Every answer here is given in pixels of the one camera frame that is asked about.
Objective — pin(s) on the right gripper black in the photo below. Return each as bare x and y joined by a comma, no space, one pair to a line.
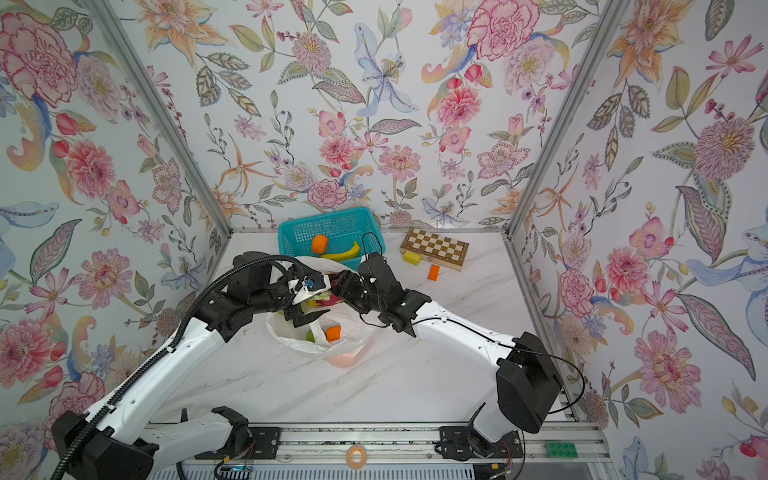
348,287

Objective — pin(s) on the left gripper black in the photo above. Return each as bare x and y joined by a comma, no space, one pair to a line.
298,314

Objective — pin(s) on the pink dragon fruit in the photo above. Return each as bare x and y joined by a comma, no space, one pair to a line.
323,300

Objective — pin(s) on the white translucent plastic bag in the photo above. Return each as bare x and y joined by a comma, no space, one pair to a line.
357,335

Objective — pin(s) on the orange fruit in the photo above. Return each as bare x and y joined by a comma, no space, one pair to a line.
319,244

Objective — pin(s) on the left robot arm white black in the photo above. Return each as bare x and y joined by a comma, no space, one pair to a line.
112,438

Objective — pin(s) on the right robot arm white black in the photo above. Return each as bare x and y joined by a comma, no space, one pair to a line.
527,383

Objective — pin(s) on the yellow banana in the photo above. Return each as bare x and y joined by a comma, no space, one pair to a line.
350,254

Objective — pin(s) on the yellow block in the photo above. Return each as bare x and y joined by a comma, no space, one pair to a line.
412,258

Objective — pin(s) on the teal plastic basket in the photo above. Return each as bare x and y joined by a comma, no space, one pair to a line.
342,228

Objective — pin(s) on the orange block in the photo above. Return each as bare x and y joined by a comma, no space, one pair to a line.
434,272

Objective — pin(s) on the wooden chessboard box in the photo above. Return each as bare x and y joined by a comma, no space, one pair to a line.
438,249

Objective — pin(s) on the green lego plate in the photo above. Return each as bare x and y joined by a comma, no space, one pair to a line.
561,450

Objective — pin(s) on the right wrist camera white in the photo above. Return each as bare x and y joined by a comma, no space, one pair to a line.
375,270

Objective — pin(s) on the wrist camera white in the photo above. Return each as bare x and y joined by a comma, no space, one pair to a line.
375,270
308,287

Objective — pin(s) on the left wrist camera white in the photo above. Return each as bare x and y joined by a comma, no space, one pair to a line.
308,287

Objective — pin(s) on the left aluminium corner post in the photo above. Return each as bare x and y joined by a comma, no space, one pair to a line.
116,37

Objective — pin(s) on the aluminium corner post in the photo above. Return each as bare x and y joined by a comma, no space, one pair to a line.
605,28
116,37

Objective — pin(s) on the aluminium rail base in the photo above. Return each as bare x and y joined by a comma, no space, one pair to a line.
400,451

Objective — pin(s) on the right aluminium corner post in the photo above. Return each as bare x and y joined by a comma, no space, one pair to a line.
605,28

